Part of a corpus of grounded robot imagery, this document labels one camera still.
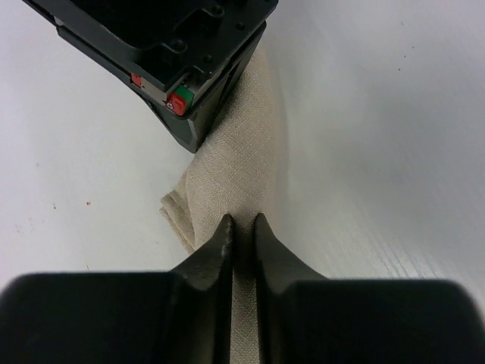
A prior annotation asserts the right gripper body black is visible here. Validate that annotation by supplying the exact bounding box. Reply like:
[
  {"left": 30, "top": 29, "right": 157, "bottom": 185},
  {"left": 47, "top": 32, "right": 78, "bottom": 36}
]
[{"left": 26, "top": 1, "right": 278, "bottom": 116}]

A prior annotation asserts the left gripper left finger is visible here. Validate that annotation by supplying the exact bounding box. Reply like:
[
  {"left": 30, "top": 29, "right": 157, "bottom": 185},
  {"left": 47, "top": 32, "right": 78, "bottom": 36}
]
[{"left": 1, "top": 215, "right": 233, "bottom": 363}]

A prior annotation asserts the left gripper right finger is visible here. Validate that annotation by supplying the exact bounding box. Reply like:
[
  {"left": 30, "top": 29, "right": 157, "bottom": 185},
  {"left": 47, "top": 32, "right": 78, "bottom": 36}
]
[{"left": 254, "top": 215, "right": 484, "bottom": 363}]

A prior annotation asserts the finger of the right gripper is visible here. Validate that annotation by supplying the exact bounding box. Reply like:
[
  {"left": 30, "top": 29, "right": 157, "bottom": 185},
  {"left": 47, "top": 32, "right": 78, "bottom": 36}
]
[{"left": 141, "top": 23, "right": 267, "bottom": 153}]

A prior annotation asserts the beige cloth napkin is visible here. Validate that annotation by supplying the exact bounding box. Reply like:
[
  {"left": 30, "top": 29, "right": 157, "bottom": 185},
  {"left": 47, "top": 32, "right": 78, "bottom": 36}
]
[{"left": 161, "top": 45, "right": 280, "bottom": 363}]

